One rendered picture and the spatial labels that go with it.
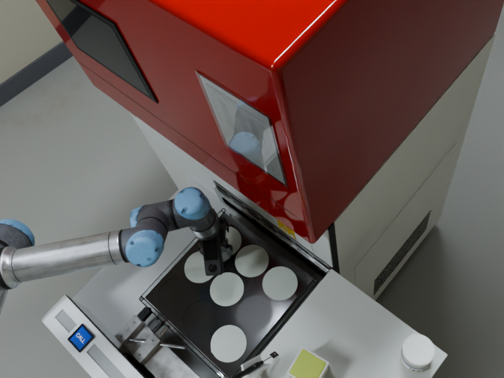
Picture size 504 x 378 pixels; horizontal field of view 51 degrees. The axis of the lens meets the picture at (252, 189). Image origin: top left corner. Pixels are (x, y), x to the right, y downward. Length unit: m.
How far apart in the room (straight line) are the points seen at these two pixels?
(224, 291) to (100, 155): 1.71
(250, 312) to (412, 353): 0.46
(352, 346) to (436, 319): 1.07
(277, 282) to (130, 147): 1.71
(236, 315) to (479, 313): 1.25
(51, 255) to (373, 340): 0.79
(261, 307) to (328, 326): 0.21
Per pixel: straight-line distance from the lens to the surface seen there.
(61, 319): 1.64
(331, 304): 1.42
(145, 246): 1.15
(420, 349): 1.31
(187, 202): 1.25
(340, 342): 1.40
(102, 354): 1.56
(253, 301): 1.52
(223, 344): 1.51
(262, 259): 1.56
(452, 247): 2.55
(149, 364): 1.58
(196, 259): 1.60
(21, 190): 3.22
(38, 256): 1.26
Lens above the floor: 2.33
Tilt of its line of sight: 60 degrees down
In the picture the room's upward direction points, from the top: 21 degrees counter-clockwise
